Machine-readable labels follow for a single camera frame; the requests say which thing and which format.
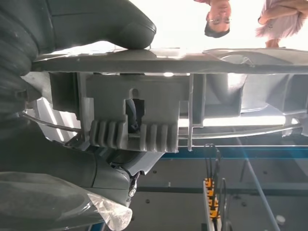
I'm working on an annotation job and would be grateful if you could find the person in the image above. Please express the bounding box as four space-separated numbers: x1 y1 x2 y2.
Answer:
193 0 232 39
255 0 308 49

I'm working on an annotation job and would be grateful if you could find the cable rail with orange clips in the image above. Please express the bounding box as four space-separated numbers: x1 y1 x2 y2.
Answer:
202 143 228 231

